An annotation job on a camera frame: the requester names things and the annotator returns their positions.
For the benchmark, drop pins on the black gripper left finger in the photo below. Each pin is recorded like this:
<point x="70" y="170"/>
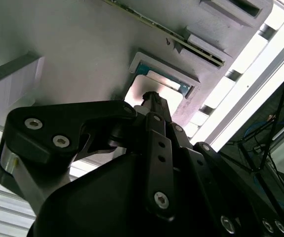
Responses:
<point x="57" y="118"/>

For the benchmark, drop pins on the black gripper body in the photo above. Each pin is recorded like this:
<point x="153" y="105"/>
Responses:
<point x="94" y="197"/>

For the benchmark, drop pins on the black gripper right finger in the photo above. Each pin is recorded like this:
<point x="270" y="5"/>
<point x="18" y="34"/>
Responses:
<point x="218" y="168"/>

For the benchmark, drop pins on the silver CPU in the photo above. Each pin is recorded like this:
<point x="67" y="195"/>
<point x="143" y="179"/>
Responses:
<point x="156" y="84"/>

